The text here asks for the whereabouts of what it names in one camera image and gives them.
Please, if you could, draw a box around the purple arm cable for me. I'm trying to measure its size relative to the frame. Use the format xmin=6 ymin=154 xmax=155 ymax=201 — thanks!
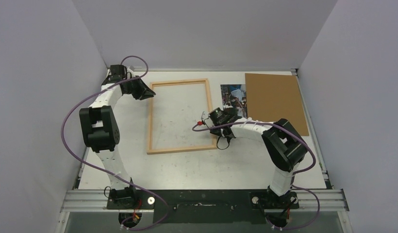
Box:
xmin=61 ymin=55 xmax=171 ymax=232
xmin=192 ymin=120 xmax=321 ymax=232

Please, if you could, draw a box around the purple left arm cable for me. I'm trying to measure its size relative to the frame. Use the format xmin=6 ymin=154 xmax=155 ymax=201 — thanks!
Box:
xmin=61 ymin=55 xmax=171 ymax=232

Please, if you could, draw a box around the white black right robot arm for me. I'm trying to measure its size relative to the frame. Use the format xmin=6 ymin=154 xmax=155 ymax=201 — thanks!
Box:
xmin=208 ymin=108 xmax=308 ymax=209

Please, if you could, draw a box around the light wooden picture frame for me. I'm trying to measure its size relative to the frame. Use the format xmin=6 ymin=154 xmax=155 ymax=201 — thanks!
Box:
xmin=146 ymin=78 xmax=218 ymax=155

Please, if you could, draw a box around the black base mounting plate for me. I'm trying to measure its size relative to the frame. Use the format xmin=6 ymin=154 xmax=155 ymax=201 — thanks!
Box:
xmin=106 ymin=189 xmax=299 ymax=224

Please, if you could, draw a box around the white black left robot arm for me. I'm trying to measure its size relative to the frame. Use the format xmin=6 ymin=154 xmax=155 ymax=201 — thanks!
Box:
xmin=79 ymin=65 xmax=156 ymax=209

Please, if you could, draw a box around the clear glass pane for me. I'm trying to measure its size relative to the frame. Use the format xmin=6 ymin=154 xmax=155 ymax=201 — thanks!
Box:
xmin=151 ymin=83 xmax=214 ymax=150

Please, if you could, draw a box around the colour printed photo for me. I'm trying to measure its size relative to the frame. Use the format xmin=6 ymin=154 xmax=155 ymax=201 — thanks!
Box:
xmin=220 ymin=84 xmax=248 ymax=118

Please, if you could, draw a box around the aluminium front extrusion rail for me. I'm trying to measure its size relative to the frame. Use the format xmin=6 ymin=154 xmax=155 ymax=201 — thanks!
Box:
xmin=59 ymin=189 xmax=350 ymax=214

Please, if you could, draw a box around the brown frame backing board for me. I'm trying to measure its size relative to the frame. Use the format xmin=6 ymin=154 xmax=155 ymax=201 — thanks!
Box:
xmin=245 ymin=73 xmax=309 ymax=136

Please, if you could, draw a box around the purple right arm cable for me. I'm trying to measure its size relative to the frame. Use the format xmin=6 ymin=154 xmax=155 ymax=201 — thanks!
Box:
xmin=192 ymin=120 xmax=321 ymax=232

